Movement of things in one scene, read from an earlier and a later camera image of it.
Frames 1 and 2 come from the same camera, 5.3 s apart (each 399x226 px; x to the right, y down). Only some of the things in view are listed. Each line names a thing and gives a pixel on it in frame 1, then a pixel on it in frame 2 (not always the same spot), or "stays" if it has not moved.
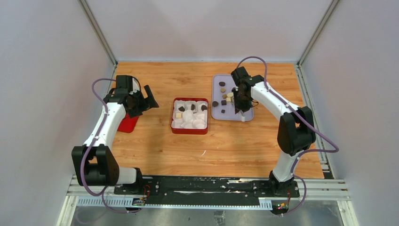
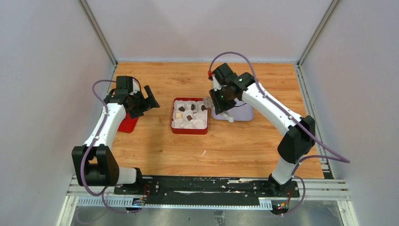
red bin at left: (128, 124) stays
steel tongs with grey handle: (243, 118) → (209, 103)
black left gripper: (145, 103) stays
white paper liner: (189, 114) stays
